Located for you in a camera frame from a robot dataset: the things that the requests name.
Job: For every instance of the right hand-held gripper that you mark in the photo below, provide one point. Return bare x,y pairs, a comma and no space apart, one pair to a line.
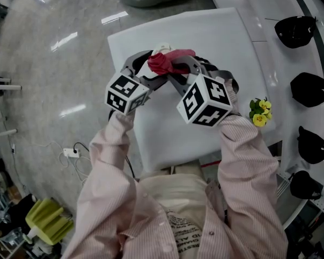
205,101

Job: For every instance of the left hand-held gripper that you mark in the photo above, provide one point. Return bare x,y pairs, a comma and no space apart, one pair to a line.
122,90

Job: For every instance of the red cloth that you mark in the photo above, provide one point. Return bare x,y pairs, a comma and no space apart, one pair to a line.
164,62

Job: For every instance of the person's left forearm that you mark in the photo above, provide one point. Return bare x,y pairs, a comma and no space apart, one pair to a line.
108,155

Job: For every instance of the person's right forearm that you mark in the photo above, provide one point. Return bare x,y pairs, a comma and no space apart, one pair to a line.
245,166

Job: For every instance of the yellow flower bunch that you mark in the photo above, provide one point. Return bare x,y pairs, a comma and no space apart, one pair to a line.
260,112

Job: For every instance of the white power strip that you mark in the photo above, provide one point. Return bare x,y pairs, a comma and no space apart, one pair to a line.
71,152

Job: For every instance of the black cap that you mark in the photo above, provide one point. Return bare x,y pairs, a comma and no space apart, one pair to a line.
295,31
303,185
311,146
310,89

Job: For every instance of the person's torso in cream shirt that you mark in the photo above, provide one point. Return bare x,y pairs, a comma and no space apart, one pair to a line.
175,212

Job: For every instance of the yellow-green ribbed stool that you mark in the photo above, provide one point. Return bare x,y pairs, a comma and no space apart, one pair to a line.
47,221

